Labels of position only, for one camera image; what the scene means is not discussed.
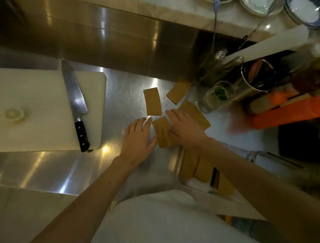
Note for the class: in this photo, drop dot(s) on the person's right hand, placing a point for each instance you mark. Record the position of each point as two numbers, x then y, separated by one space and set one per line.
187 131

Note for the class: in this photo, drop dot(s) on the person's left hand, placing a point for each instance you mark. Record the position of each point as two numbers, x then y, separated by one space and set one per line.
136 147

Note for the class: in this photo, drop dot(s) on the clear plastic tray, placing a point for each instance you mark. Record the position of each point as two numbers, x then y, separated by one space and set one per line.
195 185

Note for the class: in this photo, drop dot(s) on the stack of brown cards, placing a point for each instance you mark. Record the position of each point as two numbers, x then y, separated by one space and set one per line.
226 186

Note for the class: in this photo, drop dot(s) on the person's right forearm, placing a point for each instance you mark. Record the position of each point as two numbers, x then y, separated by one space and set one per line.
262 190

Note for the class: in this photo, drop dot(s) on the person's left forearm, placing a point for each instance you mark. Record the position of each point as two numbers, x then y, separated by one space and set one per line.
87 207

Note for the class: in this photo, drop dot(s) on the person's white shirt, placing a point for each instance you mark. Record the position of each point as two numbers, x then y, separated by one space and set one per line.
162 220

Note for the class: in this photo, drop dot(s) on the glass cup with green herbs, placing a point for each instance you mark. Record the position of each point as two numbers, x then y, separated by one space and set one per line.
212 100

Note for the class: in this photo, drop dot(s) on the steel utensil holder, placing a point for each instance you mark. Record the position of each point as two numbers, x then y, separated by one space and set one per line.
243 91

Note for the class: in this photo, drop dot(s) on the beige bottle with orange cap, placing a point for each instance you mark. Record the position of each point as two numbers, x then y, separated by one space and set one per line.
260 104

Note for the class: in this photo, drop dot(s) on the steel spoon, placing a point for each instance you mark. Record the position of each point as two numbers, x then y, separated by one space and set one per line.
220 55

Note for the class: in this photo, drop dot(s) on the yellow object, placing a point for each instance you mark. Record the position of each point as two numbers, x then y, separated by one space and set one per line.
228 219

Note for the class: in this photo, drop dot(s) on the orange squeeze bottle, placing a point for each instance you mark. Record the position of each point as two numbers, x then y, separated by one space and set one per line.
287 114

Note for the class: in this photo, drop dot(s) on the white cutting board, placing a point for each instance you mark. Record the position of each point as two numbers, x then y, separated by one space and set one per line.
37 95

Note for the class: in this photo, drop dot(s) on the black container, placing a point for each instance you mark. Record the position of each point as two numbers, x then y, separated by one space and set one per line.
300 142

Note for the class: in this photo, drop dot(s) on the white cylindrical rod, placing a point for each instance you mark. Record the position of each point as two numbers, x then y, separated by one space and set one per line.
270 45

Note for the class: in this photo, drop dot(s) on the lemon slice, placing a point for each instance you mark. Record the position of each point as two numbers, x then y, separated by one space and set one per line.
14 114

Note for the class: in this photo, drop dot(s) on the amber glass bottle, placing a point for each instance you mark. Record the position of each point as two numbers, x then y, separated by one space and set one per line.
306 80

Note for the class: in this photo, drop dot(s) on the blue striped fork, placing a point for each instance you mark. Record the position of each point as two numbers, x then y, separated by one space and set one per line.
216 3

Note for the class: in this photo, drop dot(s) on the stack of green leaf plates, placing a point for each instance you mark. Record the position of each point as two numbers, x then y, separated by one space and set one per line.
225 1

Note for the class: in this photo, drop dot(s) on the stack of white plates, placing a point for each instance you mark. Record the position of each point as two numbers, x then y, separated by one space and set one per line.
257 6

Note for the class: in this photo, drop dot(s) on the steel fork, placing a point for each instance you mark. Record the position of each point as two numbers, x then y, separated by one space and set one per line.
274 5

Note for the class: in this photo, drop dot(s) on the stack of patterned plates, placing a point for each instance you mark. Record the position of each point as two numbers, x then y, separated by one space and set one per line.
302 12

